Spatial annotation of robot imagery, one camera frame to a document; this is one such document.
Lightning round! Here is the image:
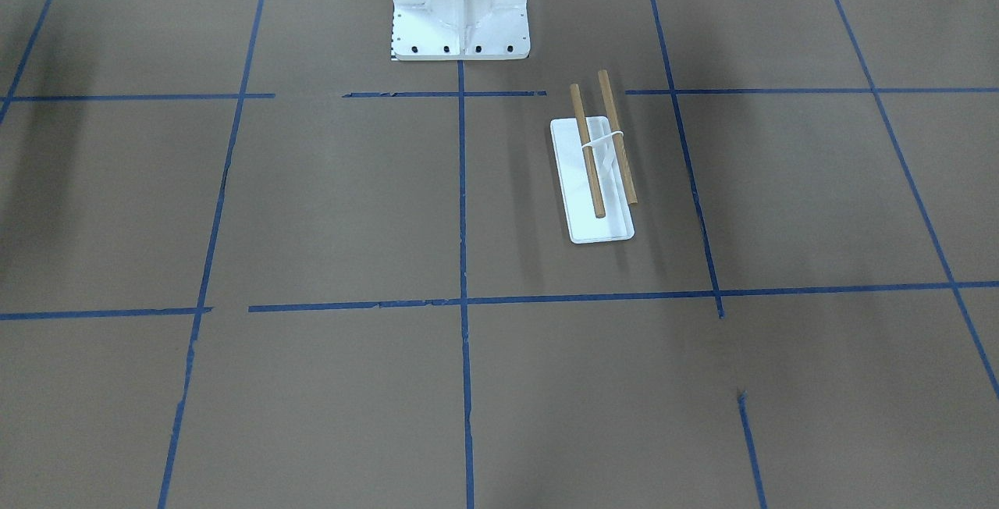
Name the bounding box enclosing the white towel rack base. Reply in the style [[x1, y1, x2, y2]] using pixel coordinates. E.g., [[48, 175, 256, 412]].
[[549, 116, 635, 244]]

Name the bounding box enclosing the wooden rack rod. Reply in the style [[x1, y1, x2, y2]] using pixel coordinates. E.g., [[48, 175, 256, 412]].
[[597, 69, 638, 205], [570, 84, 606, 219]]

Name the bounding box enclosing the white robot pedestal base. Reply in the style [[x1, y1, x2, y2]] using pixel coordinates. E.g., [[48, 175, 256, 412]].
[[390, 0, 531, 62]]

